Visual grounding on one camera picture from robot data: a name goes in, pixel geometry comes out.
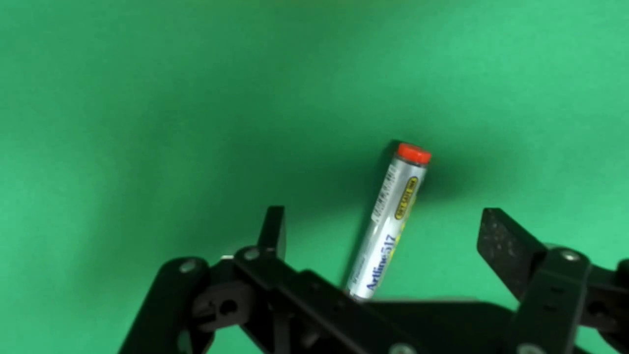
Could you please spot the green table cloth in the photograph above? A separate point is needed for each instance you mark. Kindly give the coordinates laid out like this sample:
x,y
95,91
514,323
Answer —
x,y
143,131

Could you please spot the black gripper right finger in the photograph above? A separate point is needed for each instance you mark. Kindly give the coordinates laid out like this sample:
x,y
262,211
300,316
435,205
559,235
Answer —
x,y
510,251

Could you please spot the silver marker with red cap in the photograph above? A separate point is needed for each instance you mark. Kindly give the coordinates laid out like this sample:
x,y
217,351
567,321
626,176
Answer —
x,y
388,217

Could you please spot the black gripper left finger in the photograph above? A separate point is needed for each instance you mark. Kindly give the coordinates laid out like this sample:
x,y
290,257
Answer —
x,y
272,237

